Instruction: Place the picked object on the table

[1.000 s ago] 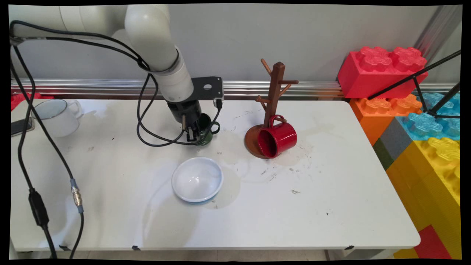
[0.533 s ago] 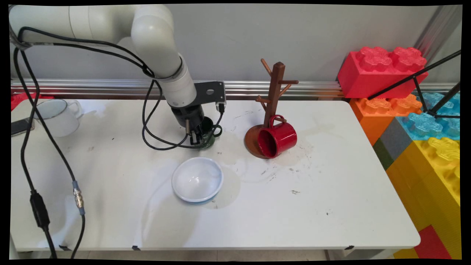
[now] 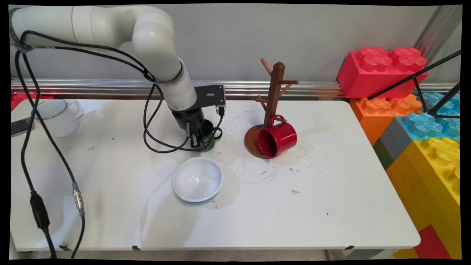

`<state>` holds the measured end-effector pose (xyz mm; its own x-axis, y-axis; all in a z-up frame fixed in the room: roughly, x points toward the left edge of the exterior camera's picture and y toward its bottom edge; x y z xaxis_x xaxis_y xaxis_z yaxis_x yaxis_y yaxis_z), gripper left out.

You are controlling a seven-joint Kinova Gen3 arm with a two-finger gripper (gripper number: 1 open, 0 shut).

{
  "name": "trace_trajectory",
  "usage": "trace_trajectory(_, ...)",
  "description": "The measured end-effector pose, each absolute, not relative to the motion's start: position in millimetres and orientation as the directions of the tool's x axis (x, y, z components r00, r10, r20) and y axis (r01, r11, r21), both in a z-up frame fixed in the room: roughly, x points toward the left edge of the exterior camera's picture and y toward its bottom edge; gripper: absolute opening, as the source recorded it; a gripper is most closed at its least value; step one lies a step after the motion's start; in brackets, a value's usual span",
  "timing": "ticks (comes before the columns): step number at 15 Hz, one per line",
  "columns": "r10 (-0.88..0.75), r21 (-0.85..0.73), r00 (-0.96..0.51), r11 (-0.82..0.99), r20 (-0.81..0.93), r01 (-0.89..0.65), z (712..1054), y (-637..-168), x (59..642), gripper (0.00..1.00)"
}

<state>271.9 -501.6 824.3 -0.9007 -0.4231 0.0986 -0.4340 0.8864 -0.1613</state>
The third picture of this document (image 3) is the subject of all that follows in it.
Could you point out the yellow giant toy brick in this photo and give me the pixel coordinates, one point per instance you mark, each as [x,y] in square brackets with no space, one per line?
[423,184]

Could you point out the white bowl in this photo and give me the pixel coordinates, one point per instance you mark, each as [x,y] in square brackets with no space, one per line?
[198,180]

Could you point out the red mug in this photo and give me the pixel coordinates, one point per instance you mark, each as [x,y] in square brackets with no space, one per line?
[285,138]

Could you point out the aluminium upright profile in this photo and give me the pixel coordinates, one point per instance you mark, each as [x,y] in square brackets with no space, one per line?
[438,31]

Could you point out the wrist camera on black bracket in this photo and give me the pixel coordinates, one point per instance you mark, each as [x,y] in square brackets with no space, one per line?
[209,95]

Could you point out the white enamel mug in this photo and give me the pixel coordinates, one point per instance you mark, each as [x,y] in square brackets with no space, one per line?
[59,117]

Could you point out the red giant toy brick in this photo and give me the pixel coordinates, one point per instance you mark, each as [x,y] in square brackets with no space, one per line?
[368,77]

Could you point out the smartphone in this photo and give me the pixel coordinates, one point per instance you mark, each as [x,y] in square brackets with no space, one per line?
[20,127]

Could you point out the aluminium rail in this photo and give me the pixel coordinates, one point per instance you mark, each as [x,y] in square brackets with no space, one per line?
[92,88]

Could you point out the flat yellow toy brick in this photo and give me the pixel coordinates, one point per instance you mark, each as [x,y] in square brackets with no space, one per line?
[404,254]

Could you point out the brown wooden mug tree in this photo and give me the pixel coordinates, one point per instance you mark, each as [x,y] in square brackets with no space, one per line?
[278,81]

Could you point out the orange giant toy brick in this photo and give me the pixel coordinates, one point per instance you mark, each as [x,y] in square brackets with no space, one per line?
[371,121]

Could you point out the light blue giant toy brick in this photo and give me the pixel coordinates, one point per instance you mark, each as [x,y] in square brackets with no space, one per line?
[423,127]

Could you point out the red plastic object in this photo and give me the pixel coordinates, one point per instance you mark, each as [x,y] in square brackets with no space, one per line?
[22,98]

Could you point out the small red toy brick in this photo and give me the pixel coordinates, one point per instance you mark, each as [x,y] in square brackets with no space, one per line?
[432,244]

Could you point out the green enamel mug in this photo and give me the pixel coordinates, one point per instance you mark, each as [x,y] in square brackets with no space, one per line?
[213,145]

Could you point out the black tripod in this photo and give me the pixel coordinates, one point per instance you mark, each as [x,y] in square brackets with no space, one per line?
[397,84]

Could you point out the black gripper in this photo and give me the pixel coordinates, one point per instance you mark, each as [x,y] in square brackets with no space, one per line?
[189,119]

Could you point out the dark green toy brick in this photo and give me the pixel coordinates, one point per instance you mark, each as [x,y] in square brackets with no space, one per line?
[382,156]

